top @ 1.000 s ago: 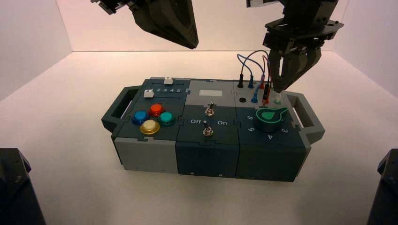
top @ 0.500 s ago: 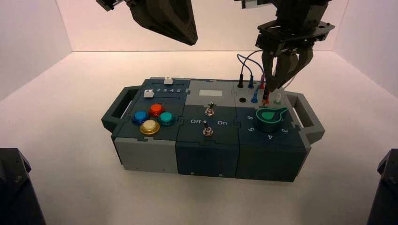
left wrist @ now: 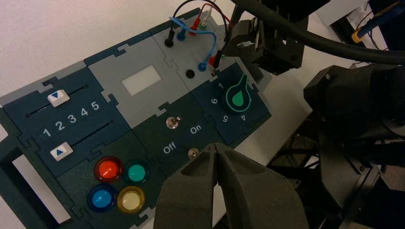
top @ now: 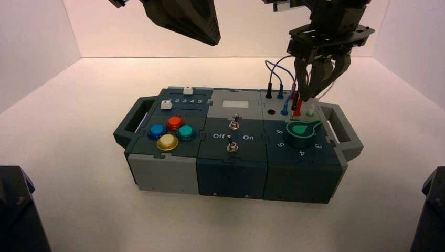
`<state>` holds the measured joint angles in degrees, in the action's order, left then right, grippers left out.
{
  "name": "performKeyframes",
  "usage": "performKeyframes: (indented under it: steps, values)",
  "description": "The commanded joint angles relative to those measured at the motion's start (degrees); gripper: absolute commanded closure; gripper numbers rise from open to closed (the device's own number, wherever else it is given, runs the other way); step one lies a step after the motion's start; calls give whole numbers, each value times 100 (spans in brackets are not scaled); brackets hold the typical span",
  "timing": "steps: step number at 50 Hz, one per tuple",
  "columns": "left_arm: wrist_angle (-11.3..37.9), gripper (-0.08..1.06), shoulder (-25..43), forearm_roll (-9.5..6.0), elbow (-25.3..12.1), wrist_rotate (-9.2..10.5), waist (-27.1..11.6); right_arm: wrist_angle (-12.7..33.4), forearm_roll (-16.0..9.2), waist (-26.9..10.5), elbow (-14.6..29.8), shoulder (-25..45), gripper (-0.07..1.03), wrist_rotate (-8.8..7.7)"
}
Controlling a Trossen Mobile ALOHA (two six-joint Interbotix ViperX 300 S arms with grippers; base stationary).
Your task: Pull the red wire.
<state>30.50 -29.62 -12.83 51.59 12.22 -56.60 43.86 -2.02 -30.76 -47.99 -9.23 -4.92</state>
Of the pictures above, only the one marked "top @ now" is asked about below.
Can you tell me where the blue round push button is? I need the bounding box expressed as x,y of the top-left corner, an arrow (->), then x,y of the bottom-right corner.
146,124 -> 167,141

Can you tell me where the teal round push button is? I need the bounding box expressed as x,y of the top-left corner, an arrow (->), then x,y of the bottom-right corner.
175,125 -> 196,142

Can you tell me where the red jumper wire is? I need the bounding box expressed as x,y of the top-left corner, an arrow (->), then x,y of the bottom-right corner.
289,88 -> 303,117

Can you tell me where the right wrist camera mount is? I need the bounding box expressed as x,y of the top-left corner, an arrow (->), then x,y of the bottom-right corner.
262,0 -> 314,13

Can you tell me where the white jumper wire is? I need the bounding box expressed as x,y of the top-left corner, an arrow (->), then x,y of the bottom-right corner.
305,81 -> 336,117

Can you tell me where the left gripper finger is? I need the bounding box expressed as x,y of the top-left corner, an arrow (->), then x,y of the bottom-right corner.
205,0 -> 222,47
141,0 -> 214,46

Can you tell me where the blue jumper wire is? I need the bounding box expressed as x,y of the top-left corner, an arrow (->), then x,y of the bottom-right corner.
265,60 -> 296,116

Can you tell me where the yellow round push button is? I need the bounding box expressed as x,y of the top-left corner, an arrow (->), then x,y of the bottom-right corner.
156,134 -> 180,152

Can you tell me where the green rotary pointer knob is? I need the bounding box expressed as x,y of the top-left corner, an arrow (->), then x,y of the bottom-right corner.
283,120 -> 323,150

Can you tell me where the grey and dark modular task box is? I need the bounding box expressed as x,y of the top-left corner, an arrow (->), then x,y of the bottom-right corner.
113,86 -> 364,205

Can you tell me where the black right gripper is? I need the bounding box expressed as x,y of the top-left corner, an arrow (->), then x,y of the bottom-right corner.
288,0 -> 375,102

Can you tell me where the black jumper wire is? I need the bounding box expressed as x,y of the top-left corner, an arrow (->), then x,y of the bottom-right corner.
265,55 -> 303,113

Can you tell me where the red round push button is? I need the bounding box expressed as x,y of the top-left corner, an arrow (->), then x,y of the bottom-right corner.
165,116 -> 185,132

